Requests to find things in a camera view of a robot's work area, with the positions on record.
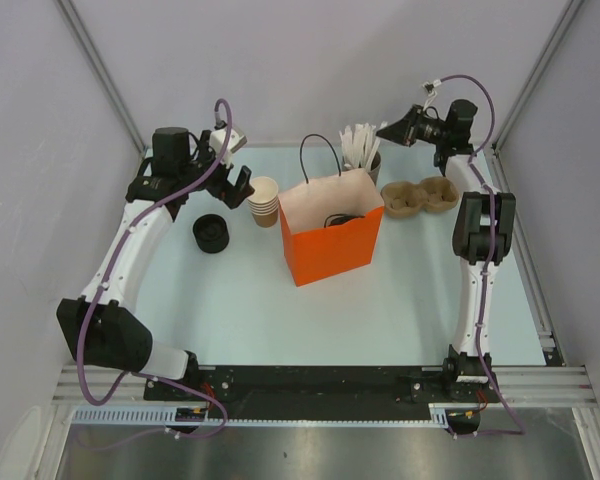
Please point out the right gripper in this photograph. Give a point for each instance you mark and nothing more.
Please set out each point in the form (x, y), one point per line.
(405, 131)

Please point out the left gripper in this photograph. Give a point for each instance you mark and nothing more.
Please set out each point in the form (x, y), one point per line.
(223, 189)

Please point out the orange paper bag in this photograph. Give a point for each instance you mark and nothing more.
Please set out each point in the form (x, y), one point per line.
(314, 253)

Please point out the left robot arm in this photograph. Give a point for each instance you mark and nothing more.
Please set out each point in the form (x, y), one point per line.
(100, 326)

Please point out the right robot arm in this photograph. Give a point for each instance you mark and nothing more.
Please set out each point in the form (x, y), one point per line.
(482, 235)

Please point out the stack of brown paper cups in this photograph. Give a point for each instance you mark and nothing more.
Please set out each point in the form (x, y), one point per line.
(264, 202)

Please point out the grey cylindrical holder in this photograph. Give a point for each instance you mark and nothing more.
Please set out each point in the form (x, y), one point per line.
(373, 172)

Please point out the stack of black lids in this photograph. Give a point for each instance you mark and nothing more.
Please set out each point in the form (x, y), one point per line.
(211, 233)

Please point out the remaining cardboard cup carrier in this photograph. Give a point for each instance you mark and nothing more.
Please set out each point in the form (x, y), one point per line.
(405, 199)

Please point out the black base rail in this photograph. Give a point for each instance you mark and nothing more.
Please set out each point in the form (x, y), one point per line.
(335, 393)

